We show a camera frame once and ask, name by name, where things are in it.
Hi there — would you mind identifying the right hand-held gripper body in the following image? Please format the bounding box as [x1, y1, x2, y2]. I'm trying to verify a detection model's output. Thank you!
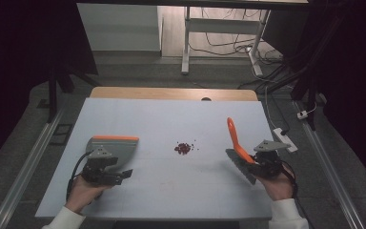
[253, 139, 291, 178]

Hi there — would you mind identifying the aluminium floor rail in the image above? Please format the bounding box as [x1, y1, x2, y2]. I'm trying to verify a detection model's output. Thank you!
[0, 106, 65, 229]
[294, 100, 366, 229]

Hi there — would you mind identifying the grey dustpan with orange edge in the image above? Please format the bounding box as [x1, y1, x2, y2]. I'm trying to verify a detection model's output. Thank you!
[85, 135, 140, 170]

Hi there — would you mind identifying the person's right hand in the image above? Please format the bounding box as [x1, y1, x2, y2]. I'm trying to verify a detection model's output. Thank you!
[255, 171, 295, 202]

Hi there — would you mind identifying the white table mat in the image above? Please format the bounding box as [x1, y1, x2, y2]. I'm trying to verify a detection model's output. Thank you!
[34, 97, 297, 220]

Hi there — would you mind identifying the wooden table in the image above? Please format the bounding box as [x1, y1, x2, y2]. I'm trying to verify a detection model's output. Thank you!
[90, 86, 259, 102]

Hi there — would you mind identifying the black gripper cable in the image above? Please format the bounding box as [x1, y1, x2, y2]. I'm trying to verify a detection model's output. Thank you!
[65, 150, 93, 202]
[279, 159, 316, 229]

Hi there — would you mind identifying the bundle of black floor cables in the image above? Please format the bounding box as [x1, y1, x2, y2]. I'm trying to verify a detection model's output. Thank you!
[189, 8, 285, 66]

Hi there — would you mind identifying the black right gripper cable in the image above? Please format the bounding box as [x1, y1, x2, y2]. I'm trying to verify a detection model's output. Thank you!
[279, 159, 316, 229]

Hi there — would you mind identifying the orange-handled grey brush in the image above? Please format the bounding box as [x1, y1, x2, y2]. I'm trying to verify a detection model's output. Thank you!
[225, 116, 257, 186]

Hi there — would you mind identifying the person's left hand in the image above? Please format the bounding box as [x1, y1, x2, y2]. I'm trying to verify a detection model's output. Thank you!
[64, 175, 110, 215]

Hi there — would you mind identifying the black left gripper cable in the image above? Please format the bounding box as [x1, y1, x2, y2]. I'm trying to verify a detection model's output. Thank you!
[65, 150, 93, 202]

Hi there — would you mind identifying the white desk frame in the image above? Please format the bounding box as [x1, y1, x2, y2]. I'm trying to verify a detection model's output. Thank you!
[180, 6, 272, 77]

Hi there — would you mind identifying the pile of red beans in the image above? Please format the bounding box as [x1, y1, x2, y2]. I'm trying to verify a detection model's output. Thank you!
[173, 139, 200, 156]

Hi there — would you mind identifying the black metal stand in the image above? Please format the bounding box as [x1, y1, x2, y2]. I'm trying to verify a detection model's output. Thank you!
[46, 61, 103, 124]
[290, 60, 319, 132]

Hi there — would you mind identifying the white power strip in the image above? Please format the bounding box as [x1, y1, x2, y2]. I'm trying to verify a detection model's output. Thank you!
[272, 127, 299, 154]

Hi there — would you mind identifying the black floor plate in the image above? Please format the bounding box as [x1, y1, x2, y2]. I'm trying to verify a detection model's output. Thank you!
[49, 123, 74, 147]

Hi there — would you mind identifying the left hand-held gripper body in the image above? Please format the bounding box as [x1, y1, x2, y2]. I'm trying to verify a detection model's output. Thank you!
[81, 147, 122, 185]

